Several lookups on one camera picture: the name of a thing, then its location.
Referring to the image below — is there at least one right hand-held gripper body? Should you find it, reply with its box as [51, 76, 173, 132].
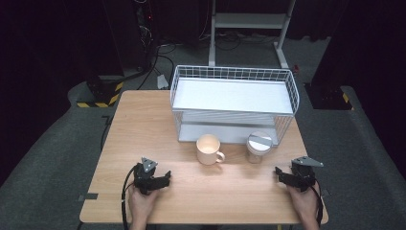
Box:
[288, 155, 325, 194]

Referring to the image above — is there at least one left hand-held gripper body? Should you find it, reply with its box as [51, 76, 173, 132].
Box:
[132, 156, 162, 196]

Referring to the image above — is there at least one clear jar with white lid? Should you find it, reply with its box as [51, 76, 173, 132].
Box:
[245, 130, 274, 165]

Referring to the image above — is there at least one cream ceramic mug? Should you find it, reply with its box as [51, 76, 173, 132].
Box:
[195, 133, 226, 167]

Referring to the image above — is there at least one white wire shelf rack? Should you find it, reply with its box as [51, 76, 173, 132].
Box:
[169, 64, 301, 148]

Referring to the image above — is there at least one person's right hand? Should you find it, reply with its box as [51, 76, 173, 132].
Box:
[286, 182, 321, 222]

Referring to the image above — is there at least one person's left hand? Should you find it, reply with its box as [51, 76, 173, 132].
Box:
[127, 185, 161, 224]

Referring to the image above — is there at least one black yellow striped base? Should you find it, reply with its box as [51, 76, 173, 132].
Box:
[304, 81, 355, 111]
[76, 74, 125, 109]

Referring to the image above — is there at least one white box on floor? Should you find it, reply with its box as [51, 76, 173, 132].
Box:
[156, 74, 169, 90]

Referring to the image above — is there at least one white metal stand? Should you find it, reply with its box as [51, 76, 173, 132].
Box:
[208, 0, 297, 70]

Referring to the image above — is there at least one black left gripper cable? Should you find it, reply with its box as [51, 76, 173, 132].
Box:
[120, 164, 142, 230]

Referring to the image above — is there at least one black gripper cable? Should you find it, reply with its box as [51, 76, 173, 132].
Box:
[310, 181, 325, 229]
[120, 164, 142, 230]

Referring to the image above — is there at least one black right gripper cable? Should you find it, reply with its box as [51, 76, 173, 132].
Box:
[310, 181, 325, 229]

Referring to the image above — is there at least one black floor cable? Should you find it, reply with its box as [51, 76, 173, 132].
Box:
[136, 44, 176, 91]

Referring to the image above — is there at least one bundle of floor cables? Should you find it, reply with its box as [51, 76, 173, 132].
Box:
[198, 30, 280, 52]

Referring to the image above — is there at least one dark equipment tower with wires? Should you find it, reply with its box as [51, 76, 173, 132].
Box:
[132, 0, 158, 71]

